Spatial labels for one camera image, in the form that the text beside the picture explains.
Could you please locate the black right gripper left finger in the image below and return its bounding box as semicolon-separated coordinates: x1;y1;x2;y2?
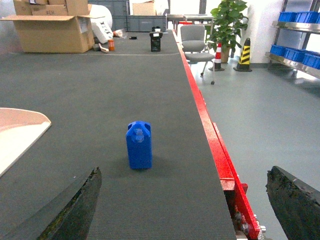
2;167;102;240

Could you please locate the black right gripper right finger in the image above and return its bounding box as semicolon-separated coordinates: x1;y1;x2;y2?
266;166;320;240

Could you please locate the beige plastic dustpan tray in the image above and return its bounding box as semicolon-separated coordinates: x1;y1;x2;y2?
0;107;52;176

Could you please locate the blue plastic canister part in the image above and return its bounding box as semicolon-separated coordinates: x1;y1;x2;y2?
126;121;153;170

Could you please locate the steel shelf rack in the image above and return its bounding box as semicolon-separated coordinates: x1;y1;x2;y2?
265;0;320;79

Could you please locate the blue bin lower shelf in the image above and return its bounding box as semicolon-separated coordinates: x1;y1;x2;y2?
270;44;320;70

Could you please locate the blue bin shelf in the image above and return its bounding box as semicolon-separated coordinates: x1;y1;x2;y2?
270;44;320;70
278;11;320;24

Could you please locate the blue bin upper shelf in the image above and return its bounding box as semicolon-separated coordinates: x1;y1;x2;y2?
278;11;320;24

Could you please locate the yellow black traffic cone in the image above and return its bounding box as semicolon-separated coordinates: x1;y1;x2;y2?
233;38;252;72

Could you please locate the red white traffic cone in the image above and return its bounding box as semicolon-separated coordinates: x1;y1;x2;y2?
209;42;225;72

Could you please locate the orange small bottle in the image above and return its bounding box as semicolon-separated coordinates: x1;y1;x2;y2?
108;39;115;51

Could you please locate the grey office chair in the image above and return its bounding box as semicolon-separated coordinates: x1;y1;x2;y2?
180;24;215;77

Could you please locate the large open cardboard box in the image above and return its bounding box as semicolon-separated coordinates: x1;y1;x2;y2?
0;15;95;53

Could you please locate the green potted plant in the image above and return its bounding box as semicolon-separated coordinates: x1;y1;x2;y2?
207;0;249;63

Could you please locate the black device on belt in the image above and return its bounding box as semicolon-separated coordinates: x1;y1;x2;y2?
149;26;163;52

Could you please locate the grey plastic crate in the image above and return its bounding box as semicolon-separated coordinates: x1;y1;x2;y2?
111;15;167;32

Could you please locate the red conveyor frame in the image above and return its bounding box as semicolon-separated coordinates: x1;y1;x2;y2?
172;30;264;240

